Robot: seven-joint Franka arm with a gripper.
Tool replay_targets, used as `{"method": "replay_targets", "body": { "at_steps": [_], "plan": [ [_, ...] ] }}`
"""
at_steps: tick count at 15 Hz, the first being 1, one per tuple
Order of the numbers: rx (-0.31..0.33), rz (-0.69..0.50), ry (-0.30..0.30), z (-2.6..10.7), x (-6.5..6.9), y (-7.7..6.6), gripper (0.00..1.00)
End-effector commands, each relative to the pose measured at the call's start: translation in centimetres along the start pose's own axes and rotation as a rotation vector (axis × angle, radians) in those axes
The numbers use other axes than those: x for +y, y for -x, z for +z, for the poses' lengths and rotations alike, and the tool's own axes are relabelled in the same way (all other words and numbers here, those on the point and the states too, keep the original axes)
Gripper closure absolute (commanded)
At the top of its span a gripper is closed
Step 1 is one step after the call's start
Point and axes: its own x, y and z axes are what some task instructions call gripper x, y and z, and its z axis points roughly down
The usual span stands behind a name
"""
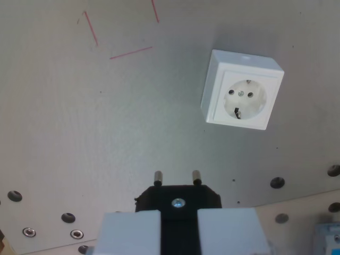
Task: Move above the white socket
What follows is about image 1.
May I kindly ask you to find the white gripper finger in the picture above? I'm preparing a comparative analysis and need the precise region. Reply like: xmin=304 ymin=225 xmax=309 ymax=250
xmin=92 ymin=211 xmax=162 ymax=255
xmin=197 ymin=207 xmax=271 ymax=255

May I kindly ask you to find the black two-pin plug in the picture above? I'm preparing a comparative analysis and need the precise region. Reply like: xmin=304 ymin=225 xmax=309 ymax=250
xmin=134 ymin=169 xmax=223 ymax=255

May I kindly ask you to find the light blue box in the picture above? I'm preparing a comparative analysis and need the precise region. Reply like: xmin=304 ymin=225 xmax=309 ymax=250
xmin=312 ymin=223 xmax=340 ymax=255

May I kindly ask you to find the white wall socket box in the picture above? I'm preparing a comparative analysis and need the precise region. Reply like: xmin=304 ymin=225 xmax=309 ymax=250
xmin=200 ymin=49 xmax=285 ymax=131

